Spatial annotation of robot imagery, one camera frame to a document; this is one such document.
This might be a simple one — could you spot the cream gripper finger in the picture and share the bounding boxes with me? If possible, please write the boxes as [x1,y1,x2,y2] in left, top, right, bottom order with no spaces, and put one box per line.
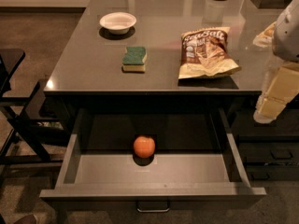
[253,63,299,124]
[253,22,276,48]

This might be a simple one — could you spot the orange fruit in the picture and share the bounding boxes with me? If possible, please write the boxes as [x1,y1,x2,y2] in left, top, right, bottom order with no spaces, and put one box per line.
[133,135,155,159]

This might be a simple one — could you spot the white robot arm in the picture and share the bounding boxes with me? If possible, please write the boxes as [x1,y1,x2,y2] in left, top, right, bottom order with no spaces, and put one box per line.
[253,0,299,124]

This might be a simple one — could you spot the open grey top drawer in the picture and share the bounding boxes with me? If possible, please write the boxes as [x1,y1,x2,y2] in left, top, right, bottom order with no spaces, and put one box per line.
[40,109,266,210]

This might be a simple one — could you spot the sea salt chip bag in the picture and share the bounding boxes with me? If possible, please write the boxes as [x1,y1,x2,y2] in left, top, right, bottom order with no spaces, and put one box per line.
[178,27,241,79]

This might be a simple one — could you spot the lower right cabinet drawers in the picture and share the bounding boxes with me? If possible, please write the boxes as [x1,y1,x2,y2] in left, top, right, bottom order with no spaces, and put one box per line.
[232,103,299,182]

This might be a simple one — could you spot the green yellow sponge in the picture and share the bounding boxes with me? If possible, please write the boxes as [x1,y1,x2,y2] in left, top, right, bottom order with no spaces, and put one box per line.
[122,47,147,73]

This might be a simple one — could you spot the white paper bowl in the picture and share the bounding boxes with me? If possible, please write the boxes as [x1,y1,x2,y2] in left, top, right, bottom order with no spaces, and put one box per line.
[99,12,136,35]

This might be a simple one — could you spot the dark wooden chair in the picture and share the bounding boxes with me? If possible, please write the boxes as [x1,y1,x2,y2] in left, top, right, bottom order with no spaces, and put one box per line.
[0,49,69,166]

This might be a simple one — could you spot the metal drawer handle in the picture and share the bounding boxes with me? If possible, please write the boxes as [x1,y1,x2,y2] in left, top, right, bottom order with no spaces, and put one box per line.
[136,201,170,213]

